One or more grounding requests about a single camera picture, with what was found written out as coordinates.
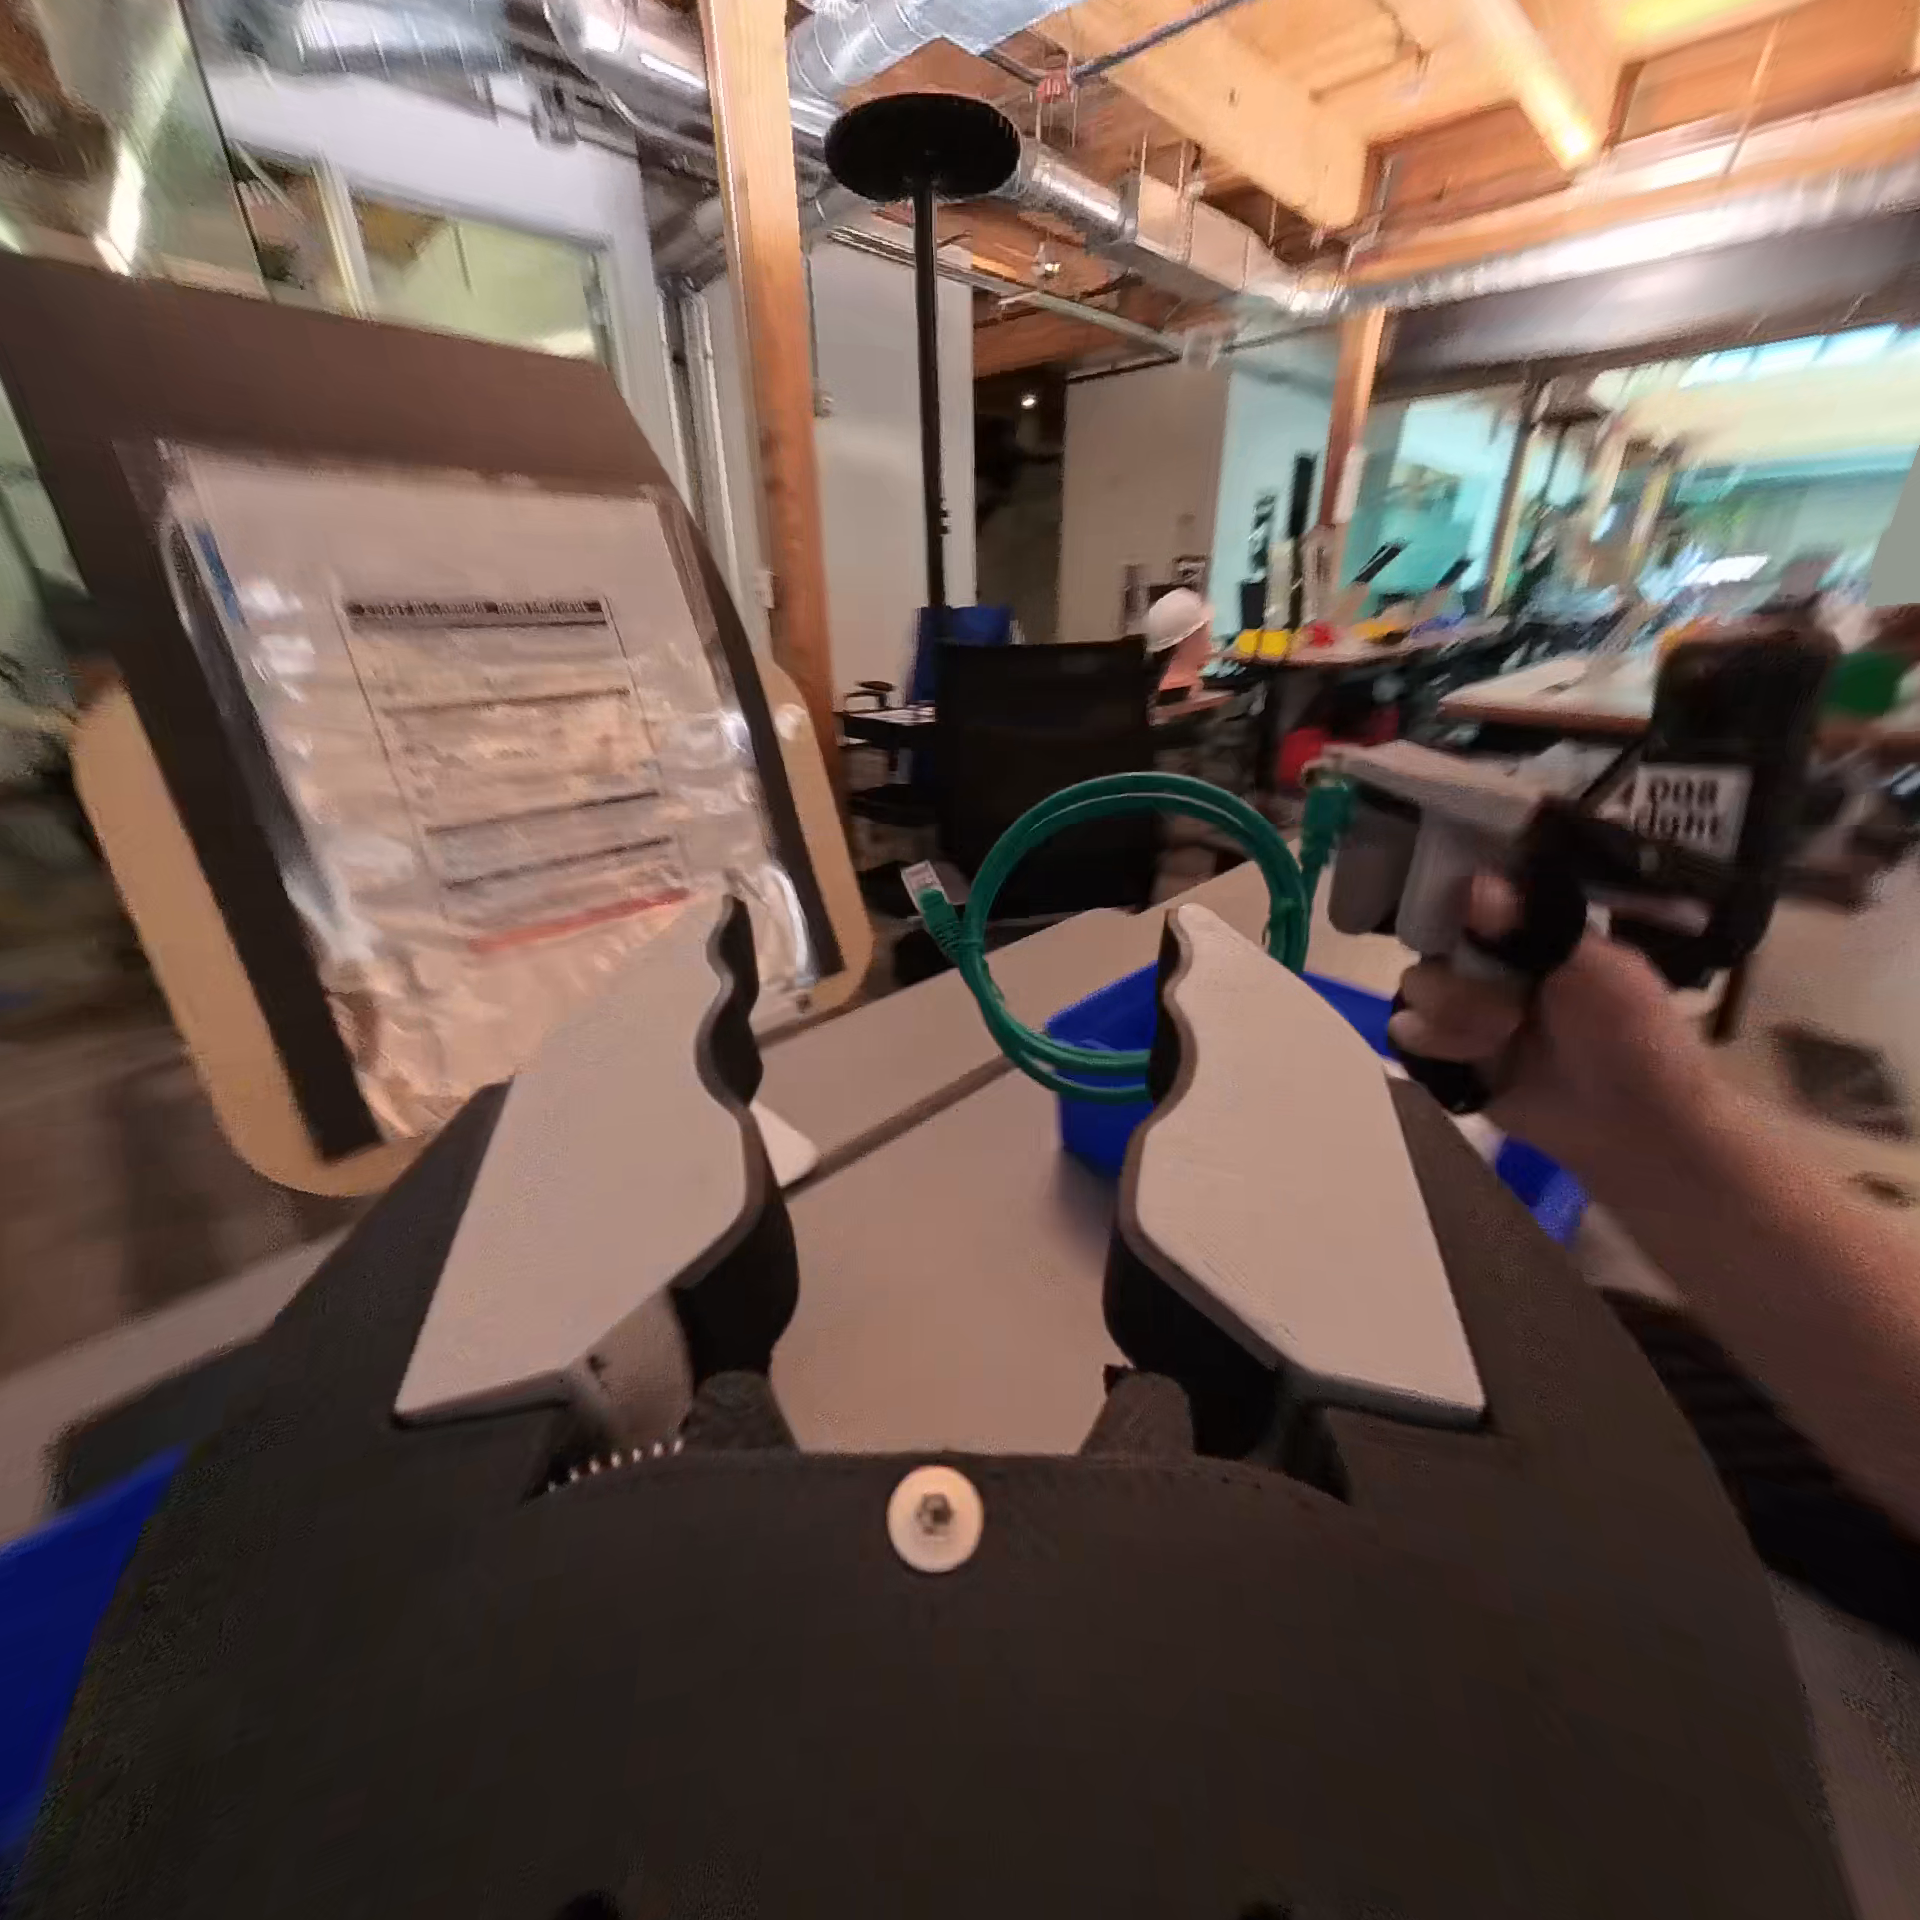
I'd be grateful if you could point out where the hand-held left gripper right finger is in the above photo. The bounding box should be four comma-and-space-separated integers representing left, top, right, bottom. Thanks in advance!
1100, 903, 1491, 1430

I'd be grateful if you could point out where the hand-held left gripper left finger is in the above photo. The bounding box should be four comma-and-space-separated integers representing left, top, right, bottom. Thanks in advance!
388, 895, 800, 1427

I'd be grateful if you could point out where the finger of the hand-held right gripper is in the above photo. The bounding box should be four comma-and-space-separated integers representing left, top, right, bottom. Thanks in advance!
1324, 740, 1619, 831
1324, 819, 1415, 934

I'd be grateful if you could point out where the blue plastic bin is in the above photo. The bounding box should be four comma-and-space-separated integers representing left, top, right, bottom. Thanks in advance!
1045, 963, 1588, 1244
0, 1447, 185, 1862

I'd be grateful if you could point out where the green ethernet cable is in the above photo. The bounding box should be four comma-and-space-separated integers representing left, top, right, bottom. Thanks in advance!
900, 773, 1358, 1109

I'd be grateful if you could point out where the person's right forearm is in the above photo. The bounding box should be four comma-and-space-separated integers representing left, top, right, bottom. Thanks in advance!
1590, 974, 1920, 1534

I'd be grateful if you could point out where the person's right hand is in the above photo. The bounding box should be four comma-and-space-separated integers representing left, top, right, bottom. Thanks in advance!
1383, 878, 1707, 1147

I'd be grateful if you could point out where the black mesh office chair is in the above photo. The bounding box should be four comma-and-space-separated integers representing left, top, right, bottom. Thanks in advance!
935, 636, 1159, 921

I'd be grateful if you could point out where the framed instruction sign board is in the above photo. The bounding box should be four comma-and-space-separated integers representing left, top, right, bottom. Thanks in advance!
0, 257, 873, 1201

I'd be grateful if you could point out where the black floor lamp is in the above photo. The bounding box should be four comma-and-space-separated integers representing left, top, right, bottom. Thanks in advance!
821, 93, 1026, 621

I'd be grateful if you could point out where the silver ventilation duct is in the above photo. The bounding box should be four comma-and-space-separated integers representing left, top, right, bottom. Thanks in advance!
541, 0, 1352, 326

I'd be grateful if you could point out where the wooden post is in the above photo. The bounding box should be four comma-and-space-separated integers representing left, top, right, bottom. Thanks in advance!
698, 0, 840, 760

